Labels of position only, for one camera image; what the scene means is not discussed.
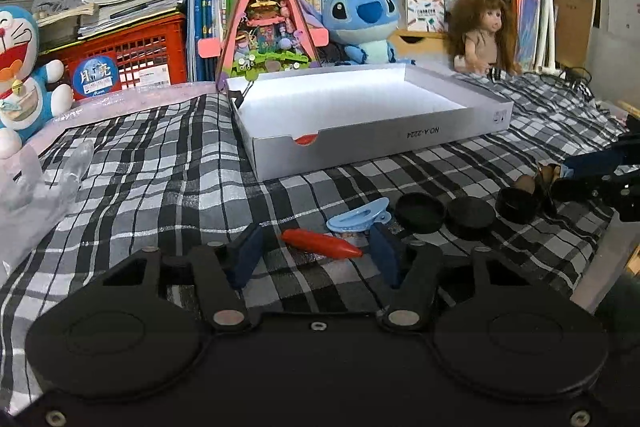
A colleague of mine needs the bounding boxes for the Doraemon plush toy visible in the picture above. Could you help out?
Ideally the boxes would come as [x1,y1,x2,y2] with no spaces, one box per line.
[0,5,74,159]

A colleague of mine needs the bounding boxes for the black round jar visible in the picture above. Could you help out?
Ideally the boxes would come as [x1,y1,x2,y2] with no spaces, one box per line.
[496,187,539,225]

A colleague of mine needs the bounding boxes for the red plastic crate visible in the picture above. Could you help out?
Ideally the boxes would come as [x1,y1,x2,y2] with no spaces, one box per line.
[38,12,188,101]

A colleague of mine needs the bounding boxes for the white cardboard box tray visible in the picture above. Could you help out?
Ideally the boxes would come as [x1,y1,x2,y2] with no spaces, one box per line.
[229,64,513,181]

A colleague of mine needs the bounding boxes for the black cable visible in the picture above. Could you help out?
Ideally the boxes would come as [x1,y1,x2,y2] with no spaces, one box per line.
[537,66,599,103]

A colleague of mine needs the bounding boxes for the black white plaid cloth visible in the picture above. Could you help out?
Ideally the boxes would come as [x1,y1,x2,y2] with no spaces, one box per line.
[1,75,623,412]

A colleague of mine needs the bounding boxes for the wooden drawer box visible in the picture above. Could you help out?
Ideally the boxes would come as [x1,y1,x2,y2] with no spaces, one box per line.
[388,29,449,63]

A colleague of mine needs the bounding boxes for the light blue hair clip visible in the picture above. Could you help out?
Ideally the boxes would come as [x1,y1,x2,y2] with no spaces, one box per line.
[326,197,392,234]

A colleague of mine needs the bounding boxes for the pink triangular diorama house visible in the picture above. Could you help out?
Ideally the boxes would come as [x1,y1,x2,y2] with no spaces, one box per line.
[213,0,320,92]

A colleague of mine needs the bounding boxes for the red plastic clip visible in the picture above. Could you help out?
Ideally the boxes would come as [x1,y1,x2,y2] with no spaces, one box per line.
[294,133,318,146]
[281,229,363,259]

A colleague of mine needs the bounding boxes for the blue Stitch plush toy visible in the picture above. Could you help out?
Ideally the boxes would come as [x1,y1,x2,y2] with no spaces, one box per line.
[298,0,399,66]

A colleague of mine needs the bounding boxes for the black round case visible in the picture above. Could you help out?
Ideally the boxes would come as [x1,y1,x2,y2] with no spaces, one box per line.
[445,196,496,241]

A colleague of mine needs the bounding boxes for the black binder clip on box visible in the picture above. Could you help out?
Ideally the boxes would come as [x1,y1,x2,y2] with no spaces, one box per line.
[228,86,250,109]

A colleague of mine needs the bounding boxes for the white patterned carton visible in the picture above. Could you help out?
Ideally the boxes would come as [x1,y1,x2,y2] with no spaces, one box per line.
[397,0,446,32]

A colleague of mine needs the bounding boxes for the brown haired baby doll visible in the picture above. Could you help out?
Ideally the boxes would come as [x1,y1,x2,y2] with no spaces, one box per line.
[448,0,522,75]

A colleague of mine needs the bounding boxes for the black round lid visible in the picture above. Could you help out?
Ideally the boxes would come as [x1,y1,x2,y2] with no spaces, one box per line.
[394,192,446,234]

